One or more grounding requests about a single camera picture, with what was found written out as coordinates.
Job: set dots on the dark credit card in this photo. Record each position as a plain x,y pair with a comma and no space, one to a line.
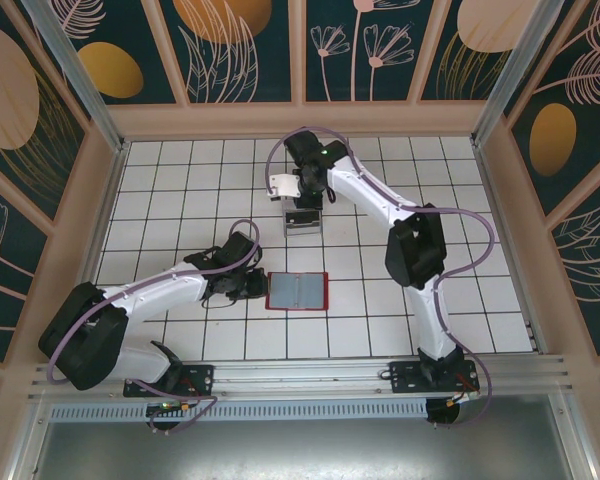
302,218

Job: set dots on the red card holder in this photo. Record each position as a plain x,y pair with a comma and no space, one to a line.
312,291

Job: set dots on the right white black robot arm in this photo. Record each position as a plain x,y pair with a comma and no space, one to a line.
360,182

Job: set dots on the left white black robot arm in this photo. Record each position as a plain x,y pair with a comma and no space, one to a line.
165,295

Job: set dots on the grey metal sheet panel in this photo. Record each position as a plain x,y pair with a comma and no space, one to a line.
300,450

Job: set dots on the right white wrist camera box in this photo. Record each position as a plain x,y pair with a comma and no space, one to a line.
284,185

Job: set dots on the aluminium mounting rail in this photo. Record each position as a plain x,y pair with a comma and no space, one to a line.
305,372

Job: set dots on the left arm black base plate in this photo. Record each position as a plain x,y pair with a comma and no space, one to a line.
200,380

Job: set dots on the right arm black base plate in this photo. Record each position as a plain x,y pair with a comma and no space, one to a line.
405,380

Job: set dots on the aluminium corner post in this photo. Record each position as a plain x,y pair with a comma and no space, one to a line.
520,65
75,65

